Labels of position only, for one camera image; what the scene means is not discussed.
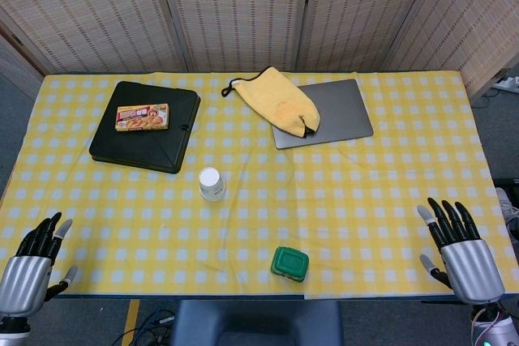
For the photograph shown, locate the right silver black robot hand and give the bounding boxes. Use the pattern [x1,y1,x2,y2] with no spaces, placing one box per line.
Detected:
[417,197,506,305]

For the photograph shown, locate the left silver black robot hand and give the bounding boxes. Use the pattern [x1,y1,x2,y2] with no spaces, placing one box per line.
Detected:
[0,211,79,318]

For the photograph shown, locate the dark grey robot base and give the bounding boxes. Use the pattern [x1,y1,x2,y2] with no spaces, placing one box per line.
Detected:
[169,300,344,346]

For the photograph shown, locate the yellow floor tape strip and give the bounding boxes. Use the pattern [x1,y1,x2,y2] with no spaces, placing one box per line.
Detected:
[121,300,141,346]

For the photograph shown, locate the yellow white checked tablecloth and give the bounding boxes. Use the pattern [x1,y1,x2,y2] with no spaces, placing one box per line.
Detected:
[0,71,509,301]

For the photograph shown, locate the black square tray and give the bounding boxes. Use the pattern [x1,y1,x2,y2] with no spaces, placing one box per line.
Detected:
[88,80,203,176]

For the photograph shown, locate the green lidded container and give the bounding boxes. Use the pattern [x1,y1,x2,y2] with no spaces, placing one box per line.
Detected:
[270,246,311,283]

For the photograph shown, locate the white power strip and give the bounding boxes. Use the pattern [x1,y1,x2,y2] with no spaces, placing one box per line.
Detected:
[494,76,519,94]

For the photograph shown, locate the grey closed laptop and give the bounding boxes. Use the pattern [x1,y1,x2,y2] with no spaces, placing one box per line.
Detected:
[270,79,375,150]

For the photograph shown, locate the orange curry roux box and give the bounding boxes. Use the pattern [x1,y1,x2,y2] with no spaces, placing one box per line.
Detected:
[114,103,170,132]

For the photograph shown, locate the woven folding screen panel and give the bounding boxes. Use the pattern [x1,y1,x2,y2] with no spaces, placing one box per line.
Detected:
[0,32,45,102]
[0,0,188,75]
[296,0,441,72]
[384,0,519,100]
[156,0,314,73]

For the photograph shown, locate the yellow cloth pouch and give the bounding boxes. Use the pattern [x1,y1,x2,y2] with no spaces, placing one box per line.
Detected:
[221,66,321,139]

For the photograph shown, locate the black floor cable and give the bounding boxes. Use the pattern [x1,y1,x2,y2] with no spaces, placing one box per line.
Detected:
[109,308,176,346]

